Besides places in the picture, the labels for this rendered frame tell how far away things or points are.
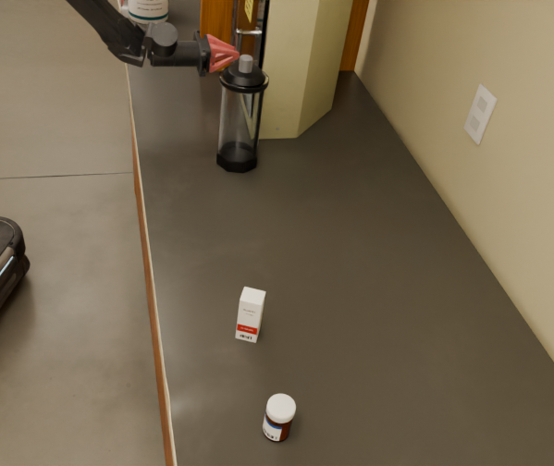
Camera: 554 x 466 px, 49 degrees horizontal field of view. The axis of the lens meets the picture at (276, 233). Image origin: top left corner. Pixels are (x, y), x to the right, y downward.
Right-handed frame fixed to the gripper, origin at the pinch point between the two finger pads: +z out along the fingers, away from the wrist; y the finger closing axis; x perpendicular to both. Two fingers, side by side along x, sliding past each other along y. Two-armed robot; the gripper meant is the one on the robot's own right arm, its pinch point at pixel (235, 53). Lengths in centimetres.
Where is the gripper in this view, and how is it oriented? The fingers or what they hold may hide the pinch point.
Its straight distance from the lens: 150.8
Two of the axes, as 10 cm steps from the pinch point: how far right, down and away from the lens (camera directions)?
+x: -1.4, 6.6, 7.4
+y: -2.3, -7.5, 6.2
